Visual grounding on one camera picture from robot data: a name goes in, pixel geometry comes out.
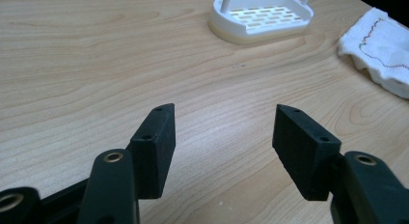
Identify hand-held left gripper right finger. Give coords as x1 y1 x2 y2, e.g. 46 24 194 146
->
271 103 342 202

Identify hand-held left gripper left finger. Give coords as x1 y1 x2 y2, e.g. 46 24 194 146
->
125 102 177 200

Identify white stitched cloth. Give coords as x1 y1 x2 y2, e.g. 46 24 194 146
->
337 7 409 99

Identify white slotted drain rack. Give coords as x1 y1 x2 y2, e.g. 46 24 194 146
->
207 0 315 46

